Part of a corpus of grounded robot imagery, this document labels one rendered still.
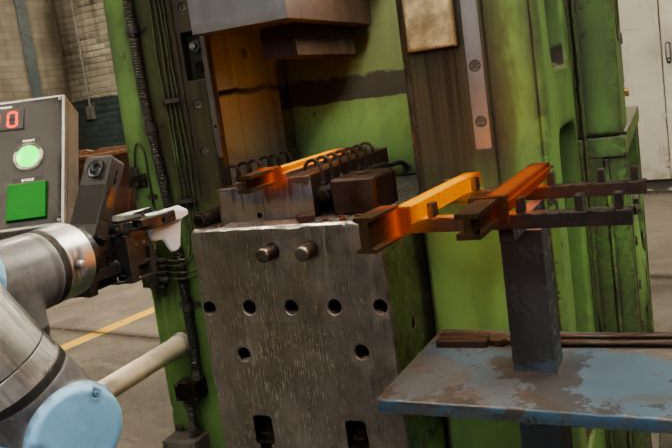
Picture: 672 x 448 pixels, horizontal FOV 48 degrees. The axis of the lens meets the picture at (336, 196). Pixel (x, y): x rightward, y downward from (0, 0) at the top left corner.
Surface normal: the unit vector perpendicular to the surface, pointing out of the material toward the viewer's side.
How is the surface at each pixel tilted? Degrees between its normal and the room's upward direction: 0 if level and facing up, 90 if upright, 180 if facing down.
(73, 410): 95
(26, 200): 60
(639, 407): 0
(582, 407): 0
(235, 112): 90
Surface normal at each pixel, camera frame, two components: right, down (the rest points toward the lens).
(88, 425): 0.68, 0.08
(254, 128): 0.91, -0.07
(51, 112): -0.04, -0.37
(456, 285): -0.39, 0.18
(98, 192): -0.38, -0.36
